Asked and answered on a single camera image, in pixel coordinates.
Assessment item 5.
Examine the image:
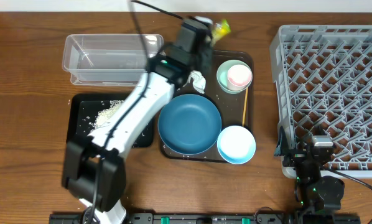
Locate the brown serving tray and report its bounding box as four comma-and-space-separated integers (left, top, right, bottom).
160, 50, 254, 163

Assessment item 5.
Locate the yellow green snack wrapper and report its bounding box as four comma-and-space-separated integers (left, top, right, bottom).
212, 19, 231, 44

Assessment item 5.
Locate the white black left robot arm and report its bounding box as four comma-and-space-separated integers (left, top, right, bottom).
62, 28, 213, 223

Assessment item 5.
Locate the white rice pile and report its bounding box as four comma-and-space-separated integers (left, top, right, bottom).
87, 100, 123, 130

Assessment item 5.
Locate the green bowl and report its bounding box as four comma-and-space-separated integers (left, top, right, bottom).
216, 60, 253, 94

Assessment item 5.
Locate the black food waste tray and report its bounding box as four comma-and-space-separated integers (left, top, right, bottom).
65, 93, 155, 149

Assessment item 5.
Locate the clear plastic waste bin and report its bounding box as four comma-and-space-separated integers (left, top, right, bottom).
62, 34, 164, 86

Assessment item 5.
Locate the white tissue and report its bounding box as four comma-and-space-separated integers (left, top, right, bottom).
183, 70, 206, 94

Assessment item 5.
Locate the pink cup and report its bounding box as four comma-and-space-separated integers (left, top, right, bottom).
227, 65, 252, 91

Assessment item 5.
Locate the grey dishwasher rack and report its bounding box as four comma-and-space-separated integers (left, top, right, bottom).
269, 25, 372, 179

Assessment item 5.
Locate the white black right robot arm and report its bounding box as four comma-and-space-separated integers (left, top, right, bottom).
274, 127, 345, 223

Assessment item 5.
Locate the dark blue plate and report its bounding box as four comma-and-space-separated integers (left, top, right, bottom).
158, 94, 222, 155

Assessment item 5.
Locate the light blue bowl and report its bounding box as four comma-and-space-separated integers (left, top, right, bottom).
216, 126, 256, 165

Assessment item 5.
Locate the wooden chopstick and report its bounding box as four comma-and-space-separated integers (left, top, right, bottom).
242, 87, 248, 126

